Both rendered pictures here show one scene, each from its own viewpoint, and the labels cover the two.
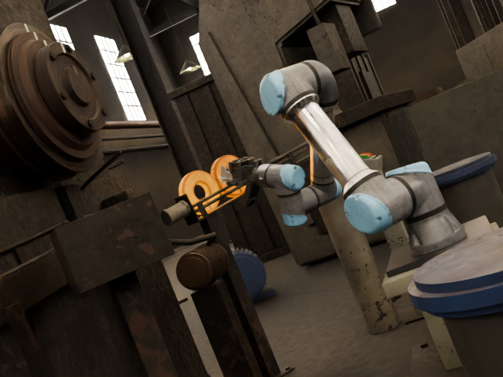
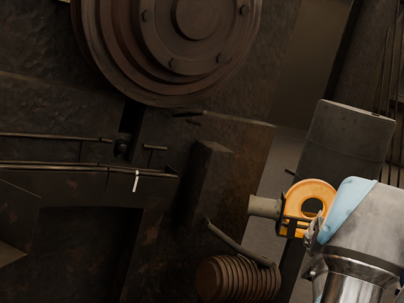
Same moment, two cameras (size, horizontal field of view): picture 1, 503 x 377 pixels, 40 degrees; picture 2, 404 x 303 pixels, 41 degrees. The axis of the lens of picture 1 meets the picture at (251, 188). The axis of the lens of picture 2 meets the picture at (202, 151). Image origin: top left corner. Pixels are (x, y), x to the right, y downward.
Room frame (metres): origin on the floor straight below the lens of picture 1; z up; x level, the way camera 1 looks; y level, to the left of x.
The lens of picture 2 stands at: (1.10, -0.51, 1.06)
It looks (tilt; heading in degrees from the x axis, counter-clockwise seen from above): 11 degrees down; 40
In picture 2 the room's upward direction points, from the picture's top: 16 degrees clockwise
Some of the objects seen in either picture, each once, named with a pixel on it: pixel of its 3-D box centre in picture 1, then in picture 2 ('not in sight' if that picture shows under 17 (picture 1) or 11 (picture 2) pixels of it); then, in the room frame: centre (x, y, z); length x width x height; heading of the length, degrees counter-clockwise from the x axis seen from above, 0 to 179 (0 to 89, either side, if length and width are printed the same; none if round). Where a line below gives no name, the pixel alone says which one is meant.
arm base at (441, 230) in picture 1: (431, 227); not in sight; (1.83, -0.41, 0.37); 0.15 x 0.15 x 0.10
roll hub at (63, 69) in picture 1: (72, 88); (193, 11); (1.99, 0.37, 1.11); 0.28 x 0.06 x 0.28; 165
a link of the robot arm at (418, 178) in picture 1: (412, 188); not in sight; (1.83, -0.40, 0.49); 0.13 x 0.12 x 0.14; 119
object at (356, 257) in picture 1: (358, 261); not in sight; (2.48, -0.26, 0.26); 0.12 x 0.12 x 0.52
